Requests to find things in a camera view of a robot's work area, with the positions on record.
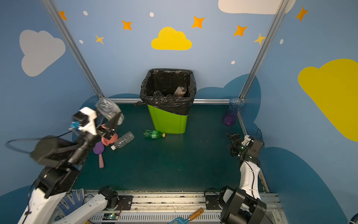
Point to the pink watering can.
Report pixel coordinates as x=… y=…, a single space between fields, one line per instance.
x=108 y=135

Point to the crushed green bottle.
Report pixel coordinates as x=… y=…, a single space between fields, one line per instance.
x=153 y=134

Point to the right aluminium frame post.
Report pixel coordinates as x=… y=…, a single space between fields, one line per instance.
x=272 y=30

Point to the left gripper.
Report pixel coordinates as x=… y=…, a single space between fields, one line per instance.
x=103 y=131

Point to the aluminium back frame rail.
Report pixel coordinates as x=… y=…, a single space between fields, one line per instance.
x=196 y=101

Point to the black bin liner bag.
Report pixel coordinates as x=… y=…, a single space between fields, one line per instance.
x=159 y=85

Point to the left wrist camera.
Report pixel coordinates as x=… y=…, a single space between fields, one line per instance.
x=84 y=121

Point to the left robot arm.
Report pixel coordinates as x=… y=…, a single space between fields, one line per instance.
x=60 y=159

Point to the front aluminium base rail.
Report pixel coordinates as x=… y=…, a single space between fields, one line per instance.
x=150 y=207

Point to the pink label crushed bottle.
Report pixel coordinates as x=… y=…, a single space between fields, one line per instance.
x=180 y=91

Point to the left aluminium frame post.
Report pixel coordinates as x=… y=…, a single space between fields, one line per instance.
x=60 y=23

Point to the purple ribbed glass vase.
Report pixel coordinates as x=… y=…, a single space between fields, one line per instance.
x=230 y=116

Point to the clear bottle white cap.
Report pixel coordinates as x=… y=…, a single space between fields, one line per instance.
x=123 y=140

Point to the blue dotted work glove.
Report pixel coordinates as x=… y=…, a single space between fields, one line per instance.
x=71 y=202

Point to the green plastic bin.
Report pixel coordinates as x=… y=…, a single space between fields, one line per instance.
x=167 y=122

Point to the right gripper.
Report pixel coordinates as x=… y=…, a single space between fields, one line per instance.
x=235 y=147

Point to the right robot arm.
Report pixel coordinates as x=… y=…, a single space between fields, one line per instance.
x=243 y=205

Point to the aluminium frame post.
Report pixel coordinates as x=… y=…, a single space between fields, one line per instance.
x=60 y=23
x=272 y=30

